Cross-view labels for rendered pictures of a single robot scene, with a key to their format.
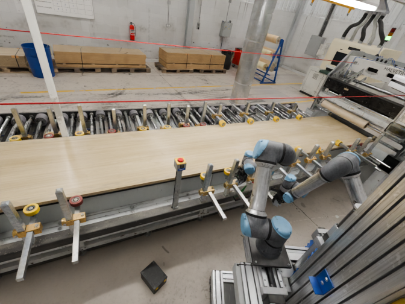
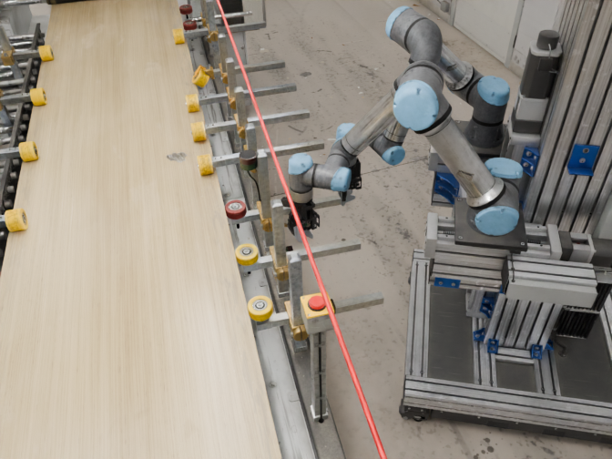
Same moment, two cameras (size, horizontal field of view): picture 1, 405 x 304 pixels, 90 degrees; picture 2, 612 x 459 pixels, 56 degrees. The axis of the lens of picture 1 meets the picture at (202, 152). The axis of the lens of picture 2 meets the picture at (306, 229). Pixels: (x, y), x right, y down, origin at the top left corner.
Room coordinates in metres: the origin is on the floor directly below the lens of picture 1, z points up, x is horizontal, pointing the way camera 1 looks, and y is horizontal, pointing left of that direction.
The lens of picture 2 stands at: (0.84, 1.03, 2.32)
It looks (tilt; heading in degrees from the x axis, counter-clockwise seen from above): 43 degrees down; 288
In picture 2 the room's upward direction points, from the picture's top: 2 degrees counter-clockwise
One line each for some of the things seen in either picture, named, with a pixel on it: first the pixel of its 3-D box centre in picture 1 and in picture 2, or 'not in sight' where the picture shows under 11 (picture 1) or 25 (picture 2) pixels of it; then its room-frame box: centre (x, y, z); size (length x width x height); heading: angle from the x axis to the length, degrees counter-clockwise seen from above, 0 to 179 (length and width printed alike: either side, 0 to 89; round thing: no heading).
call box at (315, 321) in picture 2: (179, 164); (317, 313); (1.10, 0.14, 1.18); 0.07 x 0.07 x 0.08; 31
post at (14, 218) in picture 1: (20, 227); not in sight; (0.59, 0.99, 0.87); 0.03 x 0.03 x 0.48; 31
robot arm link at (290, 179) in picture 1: (289, 181); (347, 139); (1.22, -0.72, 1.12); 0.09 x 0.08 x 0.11; 43
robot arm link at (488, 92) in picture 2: not in sight; (490, 97); (0.75, -0.99, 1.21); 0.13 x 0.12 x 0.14; 133
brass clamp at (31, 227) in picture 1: (28, 230); not in sight; (0.61, 0.97, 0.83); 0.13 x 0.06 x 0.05; 121
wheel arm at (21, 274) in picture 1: (28, 242); not in sight; (0.54, 0.92, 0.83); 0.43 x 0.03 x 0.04; 31
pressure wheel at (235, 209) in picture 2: not in sight; (237, 216); (1.60, -0.49, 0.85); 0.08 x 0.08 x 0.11
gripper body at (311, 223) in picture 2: (241, 173); (303, 212); (1.28, -0.36, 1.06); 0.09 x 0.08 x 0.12; 141
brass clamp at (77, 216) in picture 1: (74, 219); not in sight; (0.73, 0.76, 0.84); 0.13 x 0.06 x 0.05; 121
